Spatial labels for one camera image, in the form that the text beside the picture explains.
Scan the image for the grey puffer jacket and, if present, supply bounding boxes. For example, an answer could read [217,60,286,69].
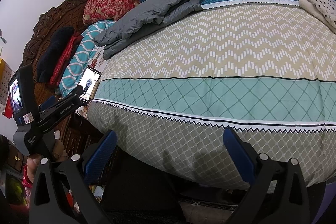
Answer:
[93,0,203,60]

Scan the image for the person's left hand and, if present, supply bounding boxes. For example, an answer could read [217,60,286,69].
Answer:
[26,139,68,183]

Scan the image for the red garment on headboard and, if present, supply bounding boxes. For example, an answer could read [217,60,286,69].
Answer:
[49,32,83,88]

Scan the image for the smartphone with lit screen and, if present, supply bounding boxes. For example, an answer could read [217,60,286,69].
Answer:
[78,66,101,102]

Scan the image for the patterned beige teal bedsheet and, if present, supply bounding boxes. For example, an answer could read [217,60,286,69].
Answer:
[87,0,335,188]

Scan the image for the white red floral pillow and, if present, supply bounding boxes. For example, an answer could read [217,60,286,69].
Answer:
[90,47,107,72]

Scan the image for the teal white wavy pillow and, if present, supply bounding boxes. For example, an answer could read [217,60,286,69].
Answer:
[59,20,114,97]

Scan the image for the carved wooden headboard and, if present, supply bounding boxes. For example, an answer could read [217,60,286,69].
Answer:
[21,0,101,156]

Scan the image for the cream dotted fleece blanket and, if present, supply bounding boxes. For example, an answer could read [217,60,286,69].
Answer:
[299,0,336,33]

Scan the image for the red yellow wall calendar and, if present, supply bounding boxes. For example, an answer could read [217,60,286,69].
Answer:
[0,59,14,119]

